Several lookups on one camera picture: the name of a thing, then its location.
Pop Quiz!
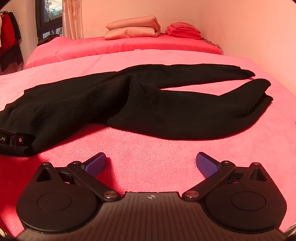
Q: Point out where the black sock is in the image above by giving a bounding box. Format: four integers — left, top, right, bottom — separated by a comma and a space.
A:
0, 64, 274, 156

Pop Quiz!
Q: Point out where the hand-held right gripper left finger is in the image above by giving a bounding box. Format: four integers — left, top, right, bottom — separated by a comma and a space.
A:
35, 152, 121, 202

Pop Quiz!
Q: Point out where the pink sheet covered bed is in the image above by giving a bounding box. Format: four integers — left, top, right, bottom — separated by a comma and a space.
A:
24, 32, 224, 69

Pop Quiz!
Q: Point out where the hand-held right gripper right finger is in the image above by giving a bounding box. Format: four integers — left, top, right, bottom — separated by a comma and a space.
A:
181, 152, 267, 202

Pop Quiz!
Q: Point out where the folded red blanket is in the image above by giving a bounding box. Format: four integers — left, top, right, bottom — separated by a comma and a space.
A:
165, 22, 203, 40

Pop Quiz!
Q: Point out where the dark cloth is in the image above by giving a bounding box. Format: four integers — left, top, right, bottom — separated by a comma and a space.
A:
37, 34, 60, 46

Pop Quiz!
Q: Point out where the patterned pink curtain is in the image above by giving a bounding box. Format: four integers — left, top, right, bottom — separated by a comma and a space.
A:
63, 0, 84, 39

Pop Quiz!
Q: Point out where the rack of hanging clothes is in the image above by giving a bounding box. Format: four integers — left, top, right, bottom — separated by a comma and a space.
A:
0, 10, 24, 73

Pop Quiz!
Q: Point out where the peach pillow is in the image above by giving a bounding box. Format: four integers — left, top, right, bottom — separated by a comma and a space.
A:
104, 26, 161, 41
106, 15, 161, 31

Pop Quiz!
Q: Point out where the dark framed window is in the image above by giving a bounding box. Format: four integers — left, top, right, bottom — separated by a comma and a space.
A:
35, 0, 63, 42

